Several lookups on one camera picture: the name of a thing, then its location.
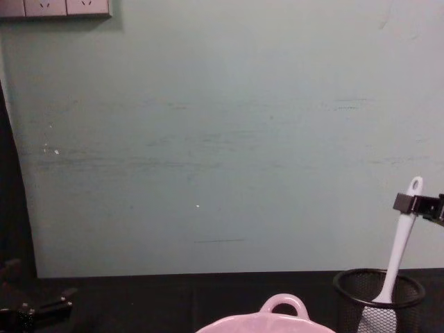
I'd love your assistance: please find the white wall socket panel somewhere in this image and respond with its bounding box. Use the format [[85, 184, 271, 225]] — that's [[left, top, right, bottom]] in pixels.
[[0, 0, 114, 20]]

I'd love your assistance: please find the black mesh utensil holder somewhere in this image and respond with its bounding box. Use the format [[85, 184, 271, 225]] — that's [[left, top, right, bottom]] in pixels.
[[332, 267, 427, 333]]

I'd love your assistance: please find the white plastic spatula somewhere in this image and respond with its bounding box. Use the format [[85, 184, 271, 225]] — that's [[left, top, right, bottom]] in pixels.
[[358, 176, 425, 333]]

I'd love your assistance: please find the black table cloth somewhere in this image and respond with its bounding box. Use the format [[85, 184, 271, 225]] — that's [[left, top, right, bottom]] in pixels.
[[0, 267, 444, 333]]

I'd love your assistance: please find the black hanging cloth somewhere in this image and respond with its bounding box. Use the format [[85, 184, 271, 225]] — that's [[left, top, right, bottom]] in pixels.
[[0, 78, 38, 279]]

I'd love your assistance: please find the pink ceramic pot with handle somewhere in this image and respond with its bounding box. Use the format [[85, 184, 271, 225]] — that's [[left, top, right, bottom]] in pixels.
[[195, 293, 338, 333]]

